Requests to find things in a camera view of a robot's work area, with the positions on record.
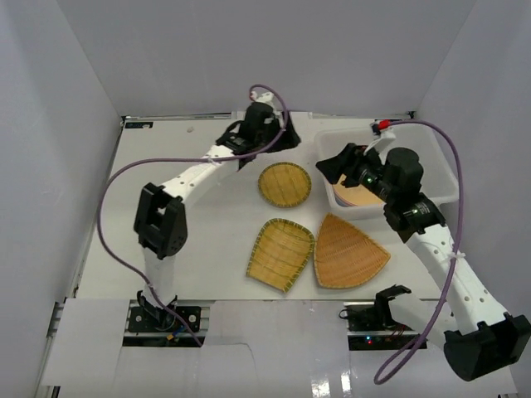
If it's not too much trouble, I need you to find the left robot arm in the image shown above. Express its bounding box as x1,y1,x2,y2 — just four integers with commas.
134,101,300,331

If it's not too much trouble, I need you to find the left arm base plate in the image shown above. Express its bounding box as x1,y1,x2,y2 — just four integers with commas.
126,305,202,333

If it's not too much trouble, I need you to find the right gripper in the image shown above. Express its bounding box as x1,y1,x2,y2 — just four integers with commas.
316,144,397,205

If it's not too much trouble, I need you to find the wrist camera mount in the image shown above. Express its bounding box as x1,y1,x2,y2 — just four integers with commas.
249,90,287,128
363,119,396,155

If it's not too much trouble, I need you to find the fan-shaped orange woven tray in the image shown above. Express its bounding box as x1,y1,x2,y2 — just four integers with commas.
314,213,391,289

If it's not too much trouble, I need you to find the translucent plastic bin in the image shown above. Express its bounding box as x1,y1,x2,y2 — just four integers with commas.
314,124,459,221

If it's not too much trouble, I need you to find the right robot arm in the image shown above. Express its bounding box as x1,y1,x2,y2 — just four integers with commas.
315,120,530,385

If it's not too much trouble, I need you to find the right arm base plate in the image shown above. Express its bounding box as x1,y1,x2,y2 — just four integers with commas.
339,304,411,332

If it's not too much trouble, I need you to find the orange plastic plate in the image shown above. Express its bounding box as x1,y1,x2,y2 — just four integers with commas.
332,174,383,207

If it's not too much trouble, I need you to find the rectangular bamboo scoop tray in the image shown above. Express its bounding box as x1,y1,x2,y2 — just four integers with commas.
246,218,315,294

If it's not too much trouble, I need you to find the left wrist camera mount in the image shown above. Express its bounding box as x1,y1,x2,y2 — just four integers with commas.
249,90,287,128

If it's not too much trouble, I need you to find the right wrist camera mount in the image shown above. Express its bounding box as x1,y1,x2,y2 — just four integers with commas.
363,119,396,155

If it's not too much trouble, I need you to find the round bamboo tray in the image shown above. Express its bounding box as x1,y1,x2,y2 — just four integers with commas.
257,162,312,208

